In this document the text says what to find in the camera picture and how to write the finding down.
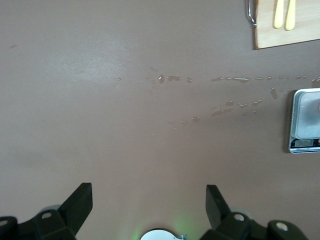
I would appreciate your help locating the wooden cutting board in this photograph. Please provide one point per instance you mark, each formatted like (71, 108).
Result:
(305, 35)

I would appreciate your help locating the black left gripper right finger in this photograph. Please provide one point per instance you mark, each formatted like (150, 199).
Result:
(217, 212)

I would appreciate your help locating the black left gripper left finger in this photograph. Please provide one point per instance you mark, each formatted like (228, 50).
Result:
(75, 207)

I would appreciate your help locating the silver digital kitchen scale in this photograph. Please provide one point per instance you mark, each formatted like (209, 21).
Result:
(305, 125)

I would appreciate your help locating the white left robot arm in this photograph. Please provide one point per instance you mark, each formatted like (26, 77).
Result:
(157, 236)

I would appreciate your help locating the yellow plastic knife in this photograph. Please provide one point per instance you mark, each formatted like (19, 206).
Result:
(290, 18)

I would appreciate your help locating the yellow plastic fork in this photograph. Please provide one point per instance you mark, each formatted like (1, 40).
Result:
(278, 17)

